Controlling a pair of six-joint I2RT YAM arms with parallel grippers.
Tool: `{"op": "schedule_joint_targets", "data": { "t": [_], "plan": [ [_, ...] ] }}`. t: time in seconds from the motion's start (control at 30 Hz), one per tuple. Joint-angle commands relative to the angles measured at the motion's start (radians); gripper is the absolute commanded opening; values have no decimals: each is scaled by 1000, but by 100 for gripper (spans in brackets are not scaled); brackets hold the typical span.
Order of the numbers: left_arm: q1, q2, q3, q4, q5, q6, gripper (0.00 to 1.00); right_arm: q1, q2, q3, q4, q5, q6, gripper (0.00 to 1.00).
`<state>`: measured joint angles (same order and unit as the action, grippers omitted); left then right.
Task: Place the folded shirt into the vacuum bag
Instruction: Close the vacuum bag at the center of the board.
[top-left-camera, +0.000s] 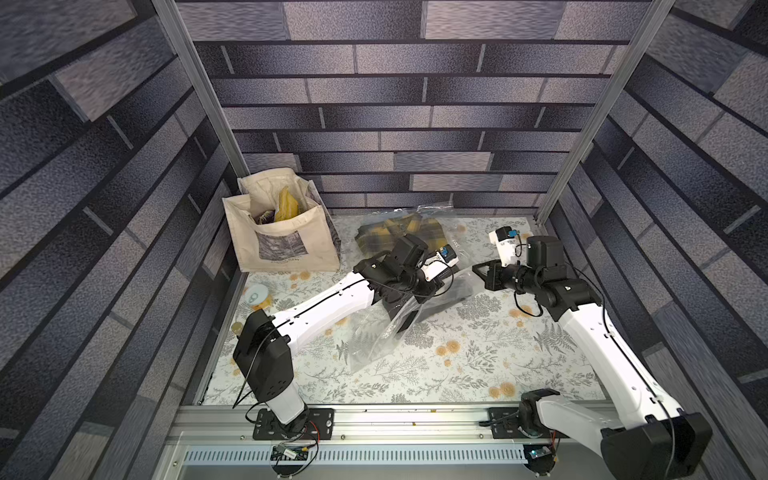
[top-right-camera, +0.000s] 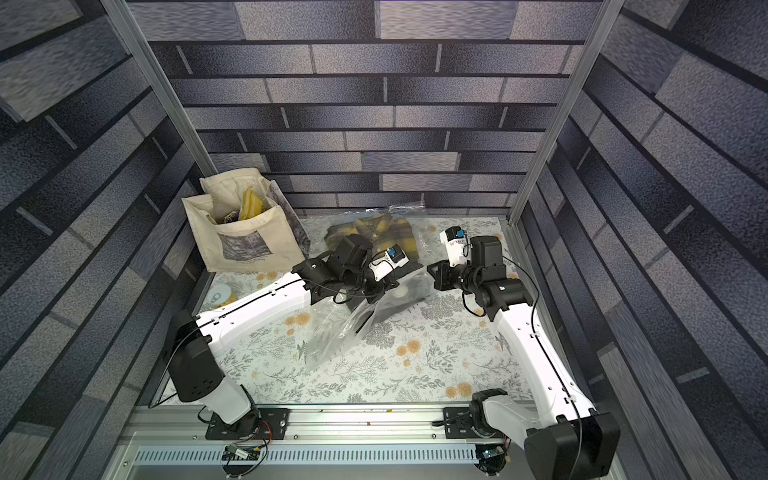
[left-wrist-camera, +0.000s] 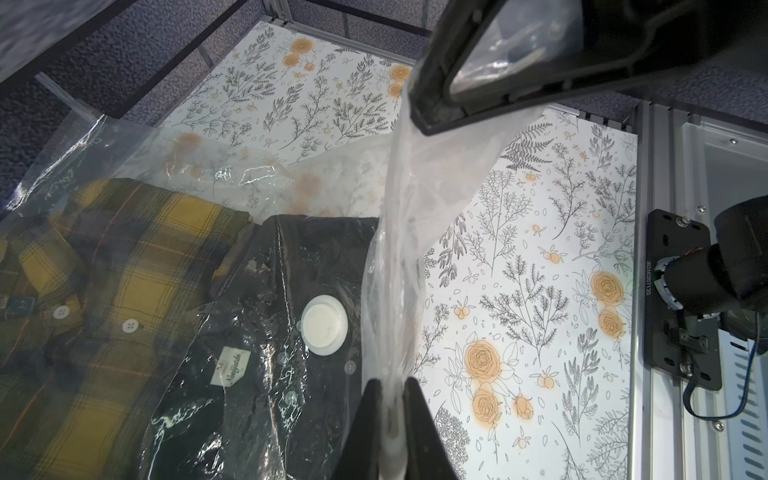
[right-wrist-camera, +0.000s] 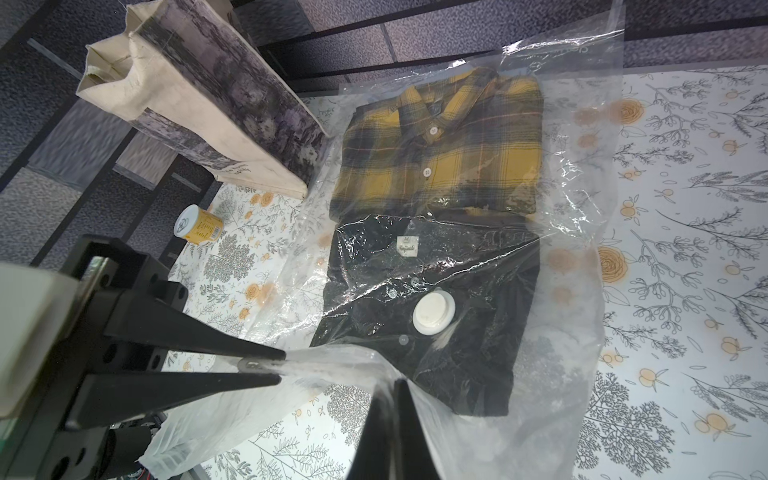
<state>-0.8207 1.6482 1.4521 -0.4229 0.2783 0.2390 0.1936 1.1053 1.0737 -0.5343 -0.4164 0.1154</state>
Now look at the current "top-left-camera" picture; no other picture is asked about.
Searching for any yellow black plaid shirt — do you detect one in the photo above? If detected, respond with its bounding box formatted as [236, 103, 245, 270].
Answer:
[355, 213, 448, 257]

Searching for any black tray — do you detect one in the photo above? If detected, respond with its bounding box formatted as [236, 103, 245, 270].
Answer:
[383, 267, 483, 337]

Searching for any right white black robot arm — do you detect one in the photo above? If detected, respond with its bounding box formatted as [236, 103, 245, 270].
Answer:
[472, 226, 712, 479]

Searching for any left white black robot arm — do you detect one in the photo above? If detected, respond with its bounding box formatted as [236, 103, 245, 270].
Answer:
[233, 234, 458, 433]

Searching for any beige canvas tote bag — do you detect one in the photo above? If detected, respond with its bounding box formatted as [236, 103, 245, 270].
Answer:
[223, 168, 341, 273]

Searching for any floral patterned table cloth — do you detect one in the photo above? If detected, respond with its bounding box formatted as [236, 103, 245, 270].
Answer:
[202, 215, 605, 407]

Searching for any yellow snack packet in tote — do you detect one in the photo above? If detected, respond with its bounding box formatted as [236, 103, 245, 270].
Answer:
[274, 187, 301, 222]

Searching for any right small circuit board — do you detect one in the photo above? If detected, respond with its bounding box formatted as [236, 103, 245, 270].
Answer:
[523, 445, 557, 477]

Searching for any small circuit board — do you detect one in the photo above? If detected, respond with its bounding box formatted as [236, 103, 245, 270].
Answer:
[523, 445, 557, 477]
[270, 444, 312, 464]

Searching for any left small circuit board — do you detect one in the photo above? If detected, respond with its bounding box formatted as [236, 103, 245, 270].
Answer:
[270, 444, 312, 464]

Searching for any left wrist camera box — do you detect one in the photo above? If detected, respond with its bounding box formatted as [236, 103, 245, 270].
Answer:
[420, 244, 459, 282]

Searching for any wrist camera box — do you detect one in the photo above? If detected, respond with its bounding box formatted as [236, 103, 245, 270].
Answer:
[420, 244, 459, 282]
[488, 226, 523, 267]

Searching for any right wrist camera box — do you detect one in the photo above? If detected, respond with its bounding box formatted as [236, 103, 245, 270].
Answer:
[488, 226, 523, 267]

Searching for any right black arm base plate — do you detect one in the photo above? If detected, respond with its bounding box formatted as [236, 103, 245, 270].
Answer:
[478, 407, 567, 441]

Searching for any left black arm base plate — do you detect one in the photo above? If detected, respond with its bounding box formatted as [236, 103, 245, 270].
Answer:
[252, 408, 336, 441]

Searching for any aluminium front rail frame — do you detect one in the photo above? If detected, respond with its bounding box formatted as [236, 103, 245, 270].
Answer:
[149, 401, 676, 480]

